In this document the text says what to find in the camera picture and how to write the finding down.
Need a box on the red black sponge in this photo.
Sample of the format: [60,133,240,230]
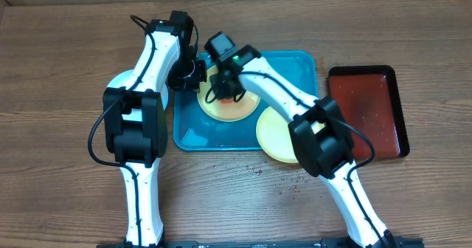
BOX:
[220,99,234,104]

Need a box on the yellow-green plate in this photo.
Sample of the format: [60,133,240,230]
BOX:
[255,106,325,165]
[197,66,260,122]

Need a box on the light blue plate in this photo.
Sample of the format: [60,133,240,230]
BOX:
[108,69,170,111]

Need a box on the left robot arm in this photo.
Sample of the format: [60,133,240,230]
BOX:
[97,10,207,247]

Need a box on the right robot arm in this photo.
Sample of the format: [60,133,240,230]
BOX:
[204,32,396,247]

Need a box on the teal plastic tray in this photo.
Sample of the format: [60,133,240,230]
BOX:
[173,50,318,151]

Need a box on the black red-lined tray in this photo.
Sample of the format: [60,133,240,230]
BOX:
[328,65,410,159]

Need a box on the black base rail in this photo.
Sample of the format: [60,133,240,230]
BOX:
[96,237,425,248]

